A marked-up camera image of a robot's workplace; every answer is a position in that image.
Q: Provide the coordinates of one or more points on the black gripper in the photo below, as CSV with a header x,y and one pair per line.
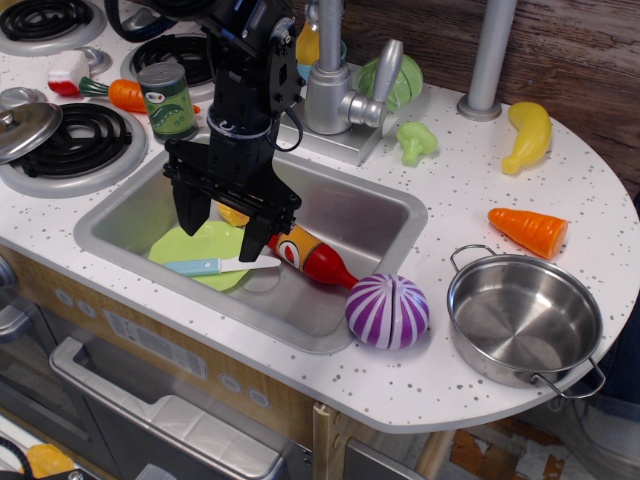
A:
x,y
235,168

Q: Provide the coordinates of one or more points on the green toy broccoli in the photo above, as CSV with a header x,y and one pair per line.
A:
x,y
416,140

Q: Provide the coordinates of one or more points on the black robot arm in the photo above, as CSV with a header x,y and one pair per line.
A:
x,y
251,51

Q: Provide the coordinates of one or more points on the silver pot lid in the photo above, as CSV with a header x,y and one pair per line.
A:
x,y
26,127

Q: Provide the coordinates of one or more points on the stainless steel pan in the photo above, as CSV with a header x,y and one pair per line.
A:
x,y
523,322

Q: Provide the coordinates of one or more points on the yellow toy corn piece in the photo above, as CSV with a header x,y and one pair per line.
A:
x,y
232,216

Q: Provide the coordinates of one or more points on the green toy plate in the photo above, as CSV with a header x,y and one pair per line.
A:
x,y
214,239

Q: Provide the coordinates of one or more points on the red toy ketchup bottle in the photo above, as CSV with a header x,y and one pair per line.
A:
x,y
314,258

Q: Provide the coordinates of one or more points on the silver sink basin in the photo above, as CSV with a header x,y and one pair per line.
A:
x,y
346,229

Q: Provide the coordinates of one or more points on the green peas toy can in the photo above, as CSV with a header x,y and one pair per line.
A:
x,y
169,79

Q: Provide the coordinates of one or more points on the silver toy faucet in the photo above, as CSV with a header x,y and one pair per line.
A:
x,y
334,119

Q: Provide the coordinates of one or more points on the front left black burner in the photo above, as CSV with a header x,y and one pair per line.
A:
x,y
93,148

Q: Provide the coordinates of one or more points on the black burner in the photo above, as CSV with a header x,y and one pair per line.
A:
x,y
43,28
93,148
186,49

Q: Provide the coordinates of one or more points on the orange toy carrot with stem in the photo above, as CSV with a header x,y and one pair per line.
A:
x,y
128,95

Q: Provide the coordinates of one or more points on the back right black burner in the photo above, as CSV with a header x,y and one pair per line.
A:
x,y
186,49

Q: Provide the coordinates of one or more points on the purple striped toy onion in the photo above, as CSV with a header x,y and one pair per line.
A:
x,y
387,311

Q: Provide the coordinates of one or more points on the yellow toy squash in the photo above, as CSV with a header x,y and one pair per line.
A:
x,y
308,46

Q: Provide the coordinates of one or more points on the silver stove knob middle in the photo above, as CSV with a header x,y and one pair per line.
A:
x,y
98,60

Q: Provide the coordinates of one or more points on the silver stove knob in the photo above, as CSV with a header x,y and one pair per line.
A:
x,y
140,22
11,98
98,60

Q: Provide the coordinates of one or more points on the red white toy block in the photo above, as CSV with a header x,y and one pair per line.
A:
x,y
66,72

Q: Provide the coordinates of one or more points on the green toy cabbage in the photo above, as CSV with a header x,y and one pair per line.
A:
x,y
408,85

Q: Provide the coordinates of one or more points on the silver stove knob left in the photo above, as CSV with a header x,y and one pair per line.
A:
x,y
11,98

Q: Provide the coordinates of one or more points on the back left black burner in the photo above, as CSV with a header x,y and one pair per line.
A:
x,y
43,28

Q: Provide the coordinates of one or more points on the grey vertical pole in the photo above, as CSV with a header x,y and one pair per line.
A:
x,y
481,102

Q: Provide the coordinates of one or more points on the yellow object bottom left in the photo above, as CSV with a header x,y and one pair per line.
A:
x,y
47,460

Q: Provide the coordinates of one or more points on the orange toy carrot half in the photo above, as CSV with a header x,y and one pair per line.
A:
x,y
541,234

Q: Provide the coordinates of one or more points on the yellow toy banana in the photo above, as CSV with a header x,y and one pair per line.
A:
x,y
534,131

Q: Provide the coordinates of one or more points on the blue handled toy knife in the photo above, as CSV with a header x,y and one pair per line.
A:
x,y
216,266

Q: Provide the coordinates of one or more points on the silver oven door handle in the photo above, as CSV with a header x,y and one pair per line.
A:
x,y
166,432

